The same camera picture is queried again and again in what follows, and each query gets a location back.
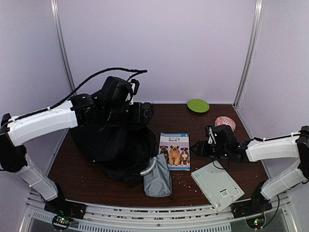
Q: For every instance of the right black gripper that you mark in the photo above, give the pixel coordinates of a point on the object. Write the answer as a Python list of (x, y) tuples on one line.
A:
[(201, 151)]

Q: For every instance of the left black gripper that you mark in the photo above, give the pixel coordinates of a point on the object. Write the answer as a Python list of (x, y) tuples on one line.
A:
[(136, 117)]

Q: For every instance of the dog picture book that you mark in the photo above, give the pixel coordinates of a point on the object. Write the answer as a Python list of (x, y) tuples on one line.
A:
[(175, 148)]

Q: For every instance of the black student backpack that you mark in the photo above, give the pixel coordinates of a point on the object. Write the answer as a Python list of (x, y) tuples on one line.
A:
[(119, 152)]

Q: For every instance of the grey notebook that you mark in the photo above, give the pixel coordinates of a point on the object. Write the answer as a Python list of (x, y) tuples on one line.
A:
[(217, 185)]

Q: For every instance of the grey pencil pouch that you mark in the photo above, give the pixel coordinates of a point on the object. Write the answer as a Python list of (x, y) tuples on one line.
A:
[(156, 178)]

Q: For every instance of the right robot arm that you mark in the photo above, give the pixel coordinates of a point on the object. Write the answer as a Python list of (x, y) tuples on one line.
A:
[(294, 145)]

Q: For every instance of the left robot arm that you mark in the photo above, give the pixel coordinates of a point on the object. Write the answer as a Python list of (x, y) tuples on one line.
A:
[(78, 111)]

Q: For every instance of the red patterned bowl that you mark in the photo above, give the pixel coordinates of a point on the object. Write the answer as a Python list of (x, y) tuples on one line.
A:
[(224, 120)]

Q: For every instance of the green plate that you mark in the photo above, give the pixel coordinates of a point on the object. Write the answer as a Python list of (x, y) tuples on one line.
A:
[(198, 106)]

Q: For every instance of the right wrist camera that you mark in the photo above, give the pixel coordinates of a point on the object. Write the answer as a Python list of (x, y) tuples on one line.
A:
[(222, 133)]

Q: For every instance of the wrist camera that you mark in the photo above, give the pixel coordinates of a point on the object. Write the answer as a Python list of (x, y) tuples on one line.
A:
[(134, 86), (222, 133)]

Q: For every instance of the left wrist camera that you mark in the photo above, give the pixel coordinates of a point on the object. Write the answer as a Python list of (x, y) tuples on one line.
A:
[(134, 86)]

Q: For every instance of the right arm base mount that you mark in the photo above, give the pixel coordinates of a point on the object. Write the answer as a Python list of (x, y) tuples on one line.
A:
[(253, 209)]

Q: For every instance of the front aluminium rail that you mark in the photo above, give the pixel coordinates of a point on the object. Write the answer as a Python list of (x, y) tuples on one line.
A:
[(201, 218)]

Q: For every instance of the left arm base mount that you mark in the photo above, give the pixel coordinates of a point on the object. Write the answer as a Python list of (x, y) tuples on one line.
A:
[(65, 211)]

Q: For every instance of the left aluminium frame post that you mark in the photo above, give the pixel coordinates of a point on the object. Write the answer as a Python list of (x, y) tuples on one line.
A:
[(61, 42)]

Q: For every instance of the aluminium frame post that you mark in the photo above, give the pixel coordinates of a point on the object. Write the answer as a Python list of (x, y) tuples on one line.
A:
[(257, 16), (61, 42)]

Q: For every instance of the right aluminium frame post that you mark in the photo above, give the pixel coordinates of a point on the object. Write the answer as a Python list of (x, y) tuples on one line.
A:
[(257, 16)]

